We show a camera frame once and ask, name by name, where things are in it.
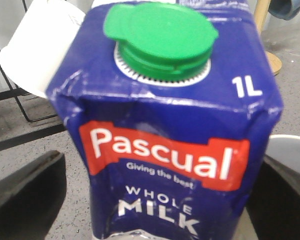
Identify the white ribbed cup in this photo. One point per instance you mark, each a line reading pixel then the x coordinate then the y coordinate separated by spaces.
pixel 285 149

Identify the blue hanging mug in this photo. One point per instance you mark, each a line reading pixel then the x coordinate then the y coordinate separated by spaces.
pixel 284 9

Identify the left white hanging mug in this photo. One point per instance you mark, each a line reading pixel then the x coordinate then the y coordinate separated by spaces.
pixel 40 43

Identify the blue Pascal milk carton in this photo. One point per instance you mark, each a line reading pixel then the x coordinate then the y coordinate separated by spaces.
pixel 170 106

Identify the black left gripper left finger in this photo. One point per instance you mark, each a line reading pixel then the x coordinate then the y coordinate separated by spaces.
pixel 31 198

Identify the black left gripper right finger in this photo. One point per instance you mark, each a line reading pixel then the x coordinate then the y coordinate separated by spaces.
pixel 274 202

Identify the black wire mug rack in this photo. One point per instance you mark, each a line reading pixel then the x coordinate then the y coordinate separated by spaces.
pixel 24 117

